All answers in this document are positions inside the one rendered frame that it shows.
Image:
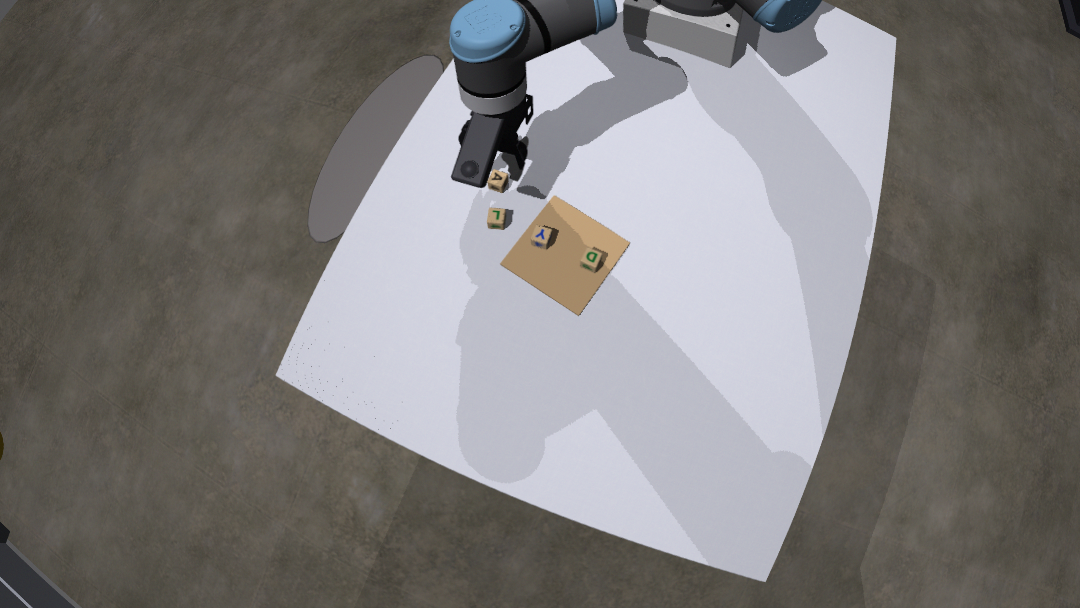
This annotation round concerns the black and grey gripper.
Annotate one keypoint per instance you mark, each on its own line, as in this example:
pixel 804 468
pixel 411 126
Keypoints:
pixel 514 153

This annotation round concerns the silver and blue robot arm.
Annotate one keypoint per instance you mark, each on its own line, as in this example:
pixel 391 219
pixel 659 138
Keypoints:
pixel 491 41

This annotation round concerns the tan flat mat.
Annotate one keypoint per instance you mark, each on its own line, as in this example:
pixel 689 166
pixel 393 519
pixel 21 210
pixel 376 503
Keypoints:
pixel 556 271

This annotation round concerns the brown wooden letter block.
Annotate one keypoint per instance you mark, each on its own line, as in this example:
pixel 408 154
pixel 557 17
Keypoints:
pixel 496 218
pixel 541 237
pixel 497 181
pixel 591 259

